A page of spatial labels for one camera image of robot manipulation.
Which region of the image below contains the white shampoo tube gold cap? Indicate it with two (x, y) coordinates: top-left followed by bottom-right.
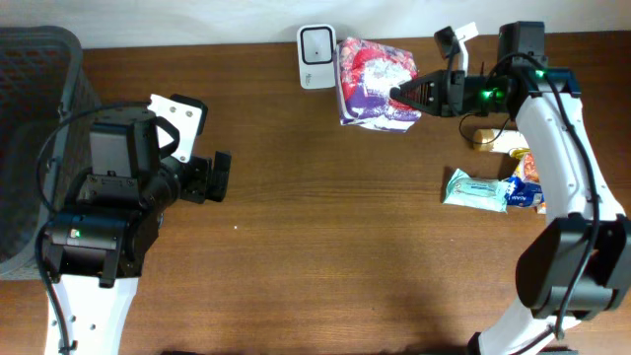
(472, 128), (528, 155)

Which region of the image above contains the red purple tissue pack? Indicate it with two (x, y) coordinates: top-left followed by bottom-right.
(334, 37), (421, 133)

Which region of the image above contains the teal toilet tissue pack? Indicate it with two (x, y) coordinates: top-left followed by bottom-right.
(443, 169), (509, 212)

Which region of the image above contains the blue yellow paste sachet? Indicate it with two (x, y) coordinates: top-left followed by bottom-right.
(506, 152), (545, 209)

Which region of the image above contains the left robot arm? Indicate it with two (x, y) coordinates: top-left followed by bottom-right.
(35, 107), (231, 354)

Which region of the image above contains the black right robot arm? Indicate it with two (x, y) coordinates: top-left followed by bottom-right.
(390, 22), (630, 354)

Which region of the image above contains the white barcode scanner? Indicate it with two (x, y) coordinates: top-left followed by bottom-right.
(296, 24), (336, 90)

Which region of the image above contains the grey plastic mesh basket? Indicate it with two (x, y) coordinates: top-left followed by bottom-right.
(1, 26), (101, 281)

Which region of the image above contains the black right camera cable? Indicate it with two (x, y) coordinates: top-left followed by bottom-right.
(457, 111), (514, 147)

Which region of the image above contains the black camera cable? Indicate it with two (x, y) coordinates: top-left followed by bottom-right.
(34, 101), (152, 355)
(457, 111), (514, 147)

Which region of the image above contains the black left camera cable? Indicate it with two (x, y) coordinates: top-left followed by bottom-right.
(34, 101), (152, 355)

